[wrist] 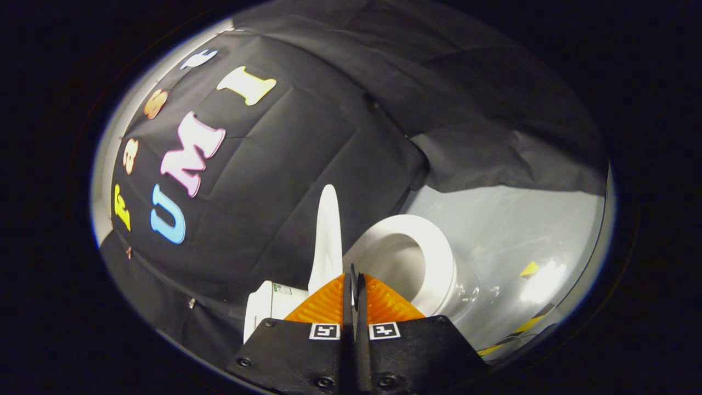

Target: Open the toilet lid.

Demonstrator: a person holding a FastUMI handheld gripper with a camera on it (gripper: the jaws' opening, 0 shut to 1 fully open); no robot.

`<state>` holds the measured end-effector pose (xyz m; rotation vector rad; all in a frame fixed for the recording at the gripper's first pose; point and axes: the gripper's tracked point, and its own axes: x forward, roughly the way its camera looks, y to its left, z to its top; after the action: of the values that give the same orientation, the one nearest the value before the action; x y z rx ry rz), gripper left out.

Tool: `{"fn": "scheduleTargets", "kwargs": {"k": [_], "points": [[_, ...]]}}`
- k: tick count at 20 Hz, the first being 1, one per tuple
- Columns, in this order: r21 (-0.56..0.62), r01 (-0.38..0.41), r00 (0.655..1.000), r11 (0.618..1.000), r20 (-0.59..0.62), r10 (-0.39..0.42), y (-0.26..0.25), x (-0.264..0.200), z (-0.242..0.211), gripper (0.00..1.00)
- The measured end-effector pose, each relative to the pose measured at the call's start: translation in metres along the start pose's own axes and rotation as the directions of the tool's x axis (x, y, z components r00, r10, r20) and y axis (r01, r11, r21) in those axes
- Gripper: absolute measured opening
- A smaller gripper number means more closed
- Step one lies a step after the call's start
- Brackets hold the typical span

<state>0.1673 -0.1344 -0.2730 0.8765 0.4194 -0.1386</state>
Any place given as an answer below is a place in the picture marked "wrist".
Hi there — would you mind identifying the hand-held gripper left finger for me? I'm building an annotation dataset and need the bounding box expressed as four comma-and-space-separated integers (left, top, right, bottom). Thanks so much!
227, 273, 356, 395

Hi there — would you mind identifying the white toilet seat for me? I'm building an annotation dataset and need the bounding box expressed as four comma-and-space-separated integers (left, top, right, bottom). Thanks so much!
351, 214, 457, 318

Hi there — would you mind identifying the yellow black striped floor tape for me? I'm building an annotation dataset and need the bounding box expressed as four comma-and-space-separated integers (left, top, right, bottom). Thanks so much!
477, 303, 556, 357

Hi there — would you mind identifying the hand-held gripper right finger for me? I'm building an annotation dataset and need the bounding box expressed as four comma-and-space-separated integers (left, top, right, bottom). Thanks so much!
351, 263, 489, 395

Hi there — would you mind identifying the white toilet tank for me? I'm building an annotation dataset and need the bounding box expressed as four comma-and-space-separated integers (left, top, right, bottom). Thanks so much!
243, 281, 309, 345

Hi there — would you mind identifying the black backdrop cloth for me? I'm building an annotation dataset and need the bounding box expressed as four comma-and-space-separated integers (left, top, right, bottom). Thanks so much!
99, 0, 608, 374

